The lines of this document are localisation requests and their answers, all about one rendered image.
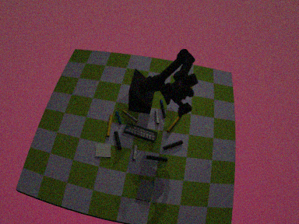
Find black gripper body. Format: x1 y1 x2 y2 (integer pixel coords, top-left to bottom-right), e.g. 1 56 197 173
160 82 192 115

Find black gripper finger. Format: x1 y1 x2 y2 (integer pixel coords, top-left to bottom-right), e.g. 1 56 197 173
161 88 174 105
178 106 190 118

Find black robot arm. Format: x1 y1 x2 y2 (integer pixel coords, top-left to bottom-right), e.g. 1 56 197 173
139 49 199 100

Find keyboard with white letter keys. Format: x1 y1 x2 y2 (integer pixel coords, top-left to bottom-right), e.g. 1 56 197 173
124 122 158 143

